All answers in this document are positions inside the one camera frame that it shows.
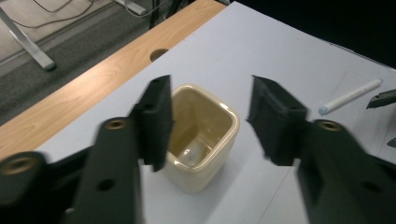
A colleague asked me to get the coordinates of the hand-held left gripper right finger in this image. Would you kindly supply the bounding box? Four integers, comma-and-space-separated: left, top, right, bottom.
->
247, 75, 396, 224

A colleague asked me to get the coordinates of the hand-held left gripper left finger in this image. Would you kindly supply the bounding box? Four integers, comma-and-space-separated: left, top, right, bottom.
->
66, 74, 175, 224

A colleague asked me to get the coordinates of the white marker pen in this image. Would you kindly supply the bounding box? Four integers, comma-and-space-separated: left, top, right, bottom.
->
318, 78, 383, 116

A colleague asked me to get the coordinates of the cream ceramic pen holder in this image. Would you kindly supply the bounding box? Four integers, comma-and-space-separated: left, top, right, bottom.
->
160, 83, 241, 194

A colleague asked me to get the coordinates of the wooden table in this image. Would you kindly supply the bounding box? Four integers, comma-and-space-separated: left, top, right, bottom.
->
0, 0, 227, 161

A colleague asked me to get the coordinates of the dark curtain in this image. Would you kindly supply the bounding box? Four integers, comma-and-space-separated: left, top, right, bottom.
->
236, 0, 396, 69

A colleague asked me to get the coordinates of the white paper mat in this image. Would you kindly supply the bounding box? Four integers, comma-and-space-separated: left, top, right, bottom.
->
35, 1, 396, 224

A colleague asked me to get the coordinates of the white metal desk frame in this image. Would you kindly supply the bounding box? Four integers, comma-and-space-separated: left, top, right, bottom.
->
0, 0, 148, 72

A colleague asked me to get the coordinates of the black floor cable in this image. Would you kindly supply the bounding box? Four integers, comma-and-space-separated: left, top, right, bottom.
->
12, 0, 106, 30

